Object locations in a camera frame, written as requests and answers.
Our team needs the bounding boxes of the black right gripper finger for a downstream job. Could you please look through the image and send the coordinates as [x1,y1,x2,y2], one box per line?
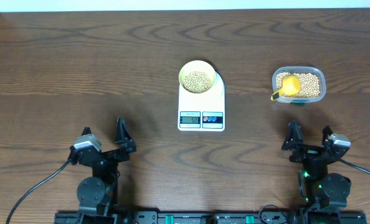
[321,125,333,146]
[282,120,304,151]

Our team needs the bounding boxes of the yellow plastic scoop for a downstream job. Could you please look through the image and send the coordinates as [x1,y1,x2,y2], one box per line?
[271,75,301,101]

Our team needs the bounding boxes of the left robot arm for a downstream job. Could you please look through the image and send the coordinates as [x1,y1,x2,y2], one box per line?
[54,118,299,224]

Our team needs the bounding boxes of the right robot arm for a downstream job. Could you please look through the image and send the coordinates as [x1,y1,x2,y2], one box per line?
[282,121,351,223]

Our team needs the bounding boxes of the white digital kitchen scale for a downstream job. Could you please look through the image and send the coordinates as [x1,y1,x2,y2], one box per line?
[178,72,225,132]

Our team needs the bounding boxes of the soybeans in bowl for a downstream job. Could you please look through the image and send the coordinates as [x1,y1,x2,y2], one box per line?
[183,71,212,93]

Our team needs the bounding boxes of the yellow plastic bowl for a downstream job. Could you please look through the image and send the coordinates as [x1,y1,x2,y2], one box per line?
[179,60,216,93]

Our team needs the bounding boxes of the green tape strip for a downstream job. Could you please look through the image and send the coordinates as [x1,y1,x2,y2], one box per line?
[291,102,305,106]

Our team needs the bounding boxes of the soybeans in container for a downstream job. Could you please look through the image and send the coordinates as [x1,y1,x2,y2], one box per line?
[276,72,321,98]

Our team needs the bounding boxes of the clear plastic container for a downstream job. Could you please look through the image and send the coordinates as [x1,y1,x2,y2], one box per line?
[272,66,326,103]

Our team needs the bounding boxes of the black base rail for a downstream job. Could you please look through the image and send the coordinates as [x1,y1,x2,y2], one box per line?
[54,206,367,224]

